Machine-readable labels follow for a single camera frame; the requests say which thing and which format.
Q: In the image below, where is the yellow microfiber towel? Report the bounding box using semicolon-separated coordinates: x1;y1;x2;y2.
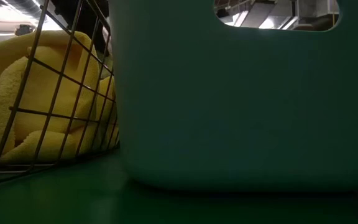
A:
0;29;119;165

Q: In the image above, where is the teal plastic bin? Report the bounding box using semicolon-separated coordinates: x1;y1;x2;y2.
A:
108;0;358;191

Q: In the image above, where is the green table mat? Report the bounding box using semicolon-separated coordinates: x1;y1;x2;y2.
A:
0;148;358;224

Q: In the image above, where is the black ceiling-mounted device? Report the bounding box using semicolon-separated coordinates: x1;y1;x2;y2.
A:
14;24;36;37

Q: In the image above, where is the rectangular wire basket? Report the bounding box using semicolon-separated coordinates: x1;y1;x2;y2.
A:
0;0;121;188

